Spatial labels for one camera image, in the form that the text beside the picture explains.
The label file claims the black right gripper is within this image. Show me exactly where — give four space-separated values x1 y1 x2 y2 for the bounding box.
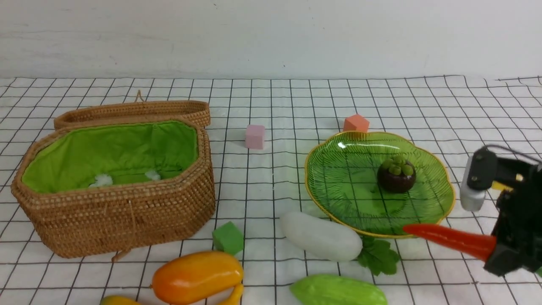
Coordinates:
484 164 541 277

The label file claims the orange carrot with leaves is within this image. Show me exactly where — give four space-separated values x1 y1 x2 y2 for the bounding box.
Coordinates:
403 224 496 262

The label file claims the dark purple mangosteen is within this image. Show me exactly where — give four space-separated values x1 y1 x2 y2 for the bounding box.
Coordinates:
377 154 417 194

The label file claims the white radish with leaves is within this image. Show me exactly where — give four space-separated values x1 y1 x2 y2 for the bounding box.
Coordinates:
279 211 399 276

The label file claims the light green cucumber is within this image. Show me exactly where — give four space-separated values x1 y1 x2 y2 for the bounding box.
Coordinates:
290 274 388 305

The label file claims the orange mango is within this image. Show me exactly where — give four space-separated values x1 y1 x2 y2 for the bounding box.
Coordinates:
151 251 243 305

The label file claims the yellow foam cube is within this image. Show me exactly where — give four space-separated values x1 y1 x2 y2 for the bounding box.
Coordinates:
491 181 513 191

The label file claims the white black grid tablecloth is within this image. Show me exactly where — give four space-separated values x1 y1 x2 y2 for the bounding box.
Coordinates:
0 76 541 305

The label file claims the green glass leaf plate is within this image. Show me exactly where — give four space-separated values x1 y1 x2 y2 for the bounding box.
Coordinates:
304 131 456 238

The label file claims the orange foam cube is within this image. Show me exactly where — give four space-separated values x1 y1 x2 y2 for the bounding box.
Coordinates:
343 114 370 133

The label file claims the pink foam cube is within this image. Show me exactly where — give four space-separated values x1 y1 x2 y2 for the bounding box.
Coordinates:
245 124 265 150

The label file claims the green foam cube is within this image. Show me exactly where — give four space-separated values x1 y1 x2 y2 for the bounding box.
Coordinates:
212 222 244 255

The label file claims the woven rattan basket lid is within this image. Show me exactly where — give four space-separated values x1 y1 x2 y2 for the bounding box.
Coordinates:
53 90 211 130

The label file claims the woven rattan basket green lining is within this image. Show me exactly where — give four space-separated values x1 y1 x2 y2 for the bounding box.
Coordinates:
12 118 216 258

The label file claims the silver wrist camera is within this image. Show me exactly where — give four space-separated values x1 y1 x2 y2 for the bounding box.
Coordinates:
459 156 486 212

